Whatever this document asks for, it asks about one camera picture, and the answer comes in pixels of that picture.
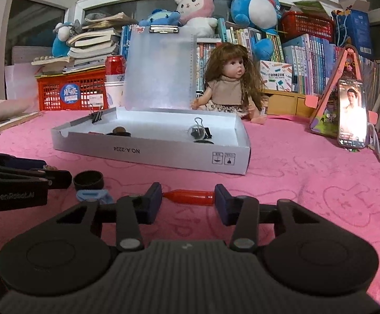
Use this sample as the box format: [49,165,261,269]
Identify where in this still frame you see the tall black round cap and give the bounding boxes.
[73,170,104,191]

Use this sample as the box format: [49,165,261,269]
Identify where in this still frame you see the green paper booklet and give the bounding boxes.
[293,0,325,15]

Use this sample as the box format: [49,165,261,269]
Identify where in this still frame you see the small blue white plush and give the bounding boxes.
[51,22,79,58]

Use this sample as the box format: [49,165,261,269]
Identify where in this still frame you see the white printed carton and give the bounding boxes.
[259,59,294,92]

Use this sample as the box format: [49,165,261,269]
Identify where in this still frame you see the pink phone stand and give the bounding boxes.
[309,46,379,138]

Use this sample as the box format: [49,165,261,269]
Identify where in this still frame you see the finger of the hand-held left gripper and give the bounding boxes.
[0,163,73,191]
[0,148,58,172]

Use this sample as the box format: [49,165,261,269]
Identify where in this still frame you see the red soda can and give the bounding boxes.
[105,55,127,76]

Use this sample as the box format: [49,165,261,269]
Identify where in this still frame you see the pink printed blanket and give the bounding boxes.
[0,109,380,305]

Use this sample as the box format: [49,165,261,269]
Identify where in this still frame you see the long-haired baby doll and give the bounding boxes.
[190,43,268,125]

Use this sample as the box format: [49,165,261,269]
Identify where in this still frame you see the wooden desktop drawer unit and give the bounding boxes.
[263,88,320,119]

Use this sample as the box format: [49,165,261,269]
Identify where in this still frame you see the large black binder clip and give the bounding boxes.
[190,117,213,140]

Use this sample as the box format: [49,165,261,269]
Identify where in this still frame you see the white paper cup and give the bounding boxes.
[104,73,125,108]

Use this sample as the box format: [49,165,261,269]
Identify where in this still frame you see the smartphone with pink case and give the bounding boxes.
[337,78,367,150]

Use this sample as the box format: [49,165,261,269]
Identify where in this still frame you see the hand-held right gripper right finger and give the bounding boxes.
[214,183,324,253]

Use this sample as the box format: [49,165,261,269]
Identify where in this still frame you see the blue bear plush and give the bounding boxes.
[139,8,181,27]

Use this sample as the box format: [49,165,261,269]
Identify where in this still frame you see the pink white bunny plush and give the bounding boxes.
[173,0,218,38]

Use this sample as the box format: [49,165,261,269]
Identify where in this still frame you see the red plastic basket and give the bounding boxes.
[279,10,335,43]

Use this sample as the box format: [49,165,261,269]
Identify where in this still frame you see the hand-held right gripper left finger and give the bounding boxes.
[56,182,163,252]

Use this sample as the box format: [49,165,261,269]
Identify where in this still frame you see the pile of worn books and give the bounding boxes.
[31,12,135,74]

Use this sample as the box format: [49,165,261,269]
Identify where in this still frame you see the red plastic crate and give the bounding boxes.
[36,70,109,112]

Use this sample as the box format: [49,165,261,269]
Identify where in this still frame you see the small black binder clip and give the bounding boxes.
[90,104,105,124]

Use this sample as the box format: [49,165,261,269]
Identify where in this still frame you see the blue plastic clip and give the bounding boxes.
[76,189,114,204]

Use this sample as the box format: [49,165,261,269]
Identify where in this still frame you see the papers and notebook pile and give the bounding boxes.
[0,98,42,138]

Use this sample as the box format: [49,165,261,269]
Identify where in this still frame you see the white cardboard box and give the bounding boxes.
[51,106,251,176]

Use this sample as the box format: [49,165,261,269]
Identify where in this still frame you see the translucent clipboard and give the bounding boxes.
[122,25,197,110]

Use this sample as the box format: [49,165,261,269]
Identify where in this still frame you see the red plastic tube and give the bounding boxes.
[162,189,216,206]

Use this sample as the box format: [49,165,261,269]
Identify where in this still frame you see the row of upright books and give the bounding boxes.
[121,17,342,96]

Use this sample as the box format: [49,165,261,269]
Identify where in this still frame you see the white charging cable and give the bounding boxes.
[368,122,380,167]

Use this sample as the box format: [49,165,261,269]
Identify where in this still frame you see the large blue white plush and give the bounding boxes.
[229,0,282,61]

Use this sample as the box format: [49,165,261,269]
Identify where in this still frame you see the blue gift bag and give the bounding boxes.
[332,8,374,61]

